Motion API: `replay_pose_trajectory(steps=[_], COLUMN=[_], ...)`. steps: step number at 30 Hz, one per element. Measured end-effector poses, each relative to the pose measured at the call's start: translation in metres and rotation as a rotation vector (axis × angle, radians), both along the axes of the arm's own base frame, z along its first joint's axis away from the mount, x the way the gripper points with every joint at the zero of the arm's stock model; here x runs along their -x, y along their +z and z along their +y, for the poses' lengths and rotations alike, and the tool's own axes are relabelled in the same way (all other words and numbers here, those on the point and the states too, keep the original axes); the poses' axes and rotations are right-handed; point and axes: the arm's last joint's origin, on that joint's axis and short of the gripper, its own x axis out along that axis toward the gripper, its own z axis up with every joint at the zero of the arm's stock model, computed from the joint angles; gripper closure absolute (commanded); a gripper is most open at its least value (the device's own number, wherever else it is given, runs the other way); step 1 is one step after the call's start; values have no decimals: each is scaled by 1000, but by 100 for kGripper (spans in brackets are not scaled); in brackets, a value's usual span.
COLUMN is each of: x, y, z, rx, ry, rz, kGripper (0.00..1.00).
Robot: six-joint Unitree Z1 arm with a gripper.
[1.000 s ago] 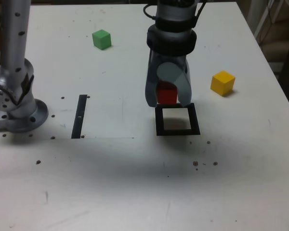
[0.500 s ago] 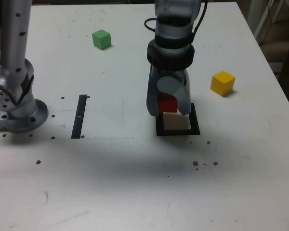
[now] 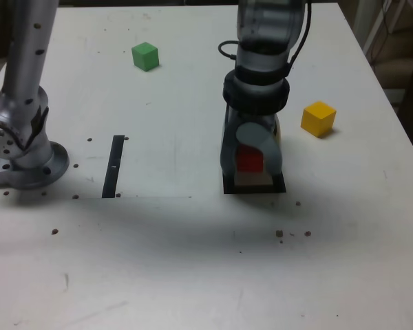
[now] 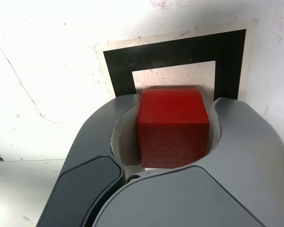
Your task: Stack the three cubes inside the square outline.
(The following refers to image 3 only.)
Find white background frame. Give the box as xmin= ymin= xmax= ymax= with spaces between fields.
xmin=351 ymin=0 xmax=410 ymax=58

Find yellow cube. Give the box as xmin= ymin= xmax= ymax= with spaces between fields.
xmin=301 ymin=100 xmax=337 ymax=138

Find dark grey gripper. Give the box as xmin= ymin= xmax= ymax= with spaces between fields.
xmin=220 ymin=107 xmax=284 ymax=179

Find green cube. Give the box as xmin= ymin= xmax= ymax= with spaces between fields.
xmin=131 ymin=41 xmax=159 ymax=72

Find black tape square outline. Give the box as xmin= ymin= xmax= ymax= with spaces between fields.
xmin=222 ymin=170 xmax=287 ymax=195

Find red cube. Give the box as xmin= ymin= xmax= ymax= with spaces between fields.
xmin=235 ymin=144 xmax=265 ymax=173

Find black tape strip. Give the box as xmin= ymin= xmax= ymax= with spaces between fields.
xmin=101 ymin=135 xmax=125 ymax=199

